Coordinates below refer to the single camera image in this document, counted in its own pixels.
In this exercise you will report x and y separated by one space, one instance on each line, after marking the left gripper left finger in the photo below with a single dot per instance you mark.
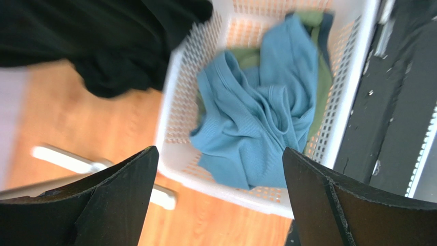
76 226

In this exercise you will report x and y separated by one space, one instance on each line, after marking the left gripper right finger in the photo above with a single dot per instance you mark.
332 209

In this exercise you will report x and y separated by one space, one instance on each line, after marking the blue tank top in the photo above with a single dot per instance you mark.
254 114

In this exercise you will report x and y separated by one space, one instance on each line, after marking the black tank top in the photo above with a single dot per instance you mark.
115 46

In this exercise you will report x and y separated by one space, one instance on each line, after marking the white clothes rack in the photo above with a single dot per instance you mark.
85 170

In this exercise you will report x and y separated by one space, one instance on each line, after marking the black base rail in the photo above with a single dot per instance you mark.
390 137

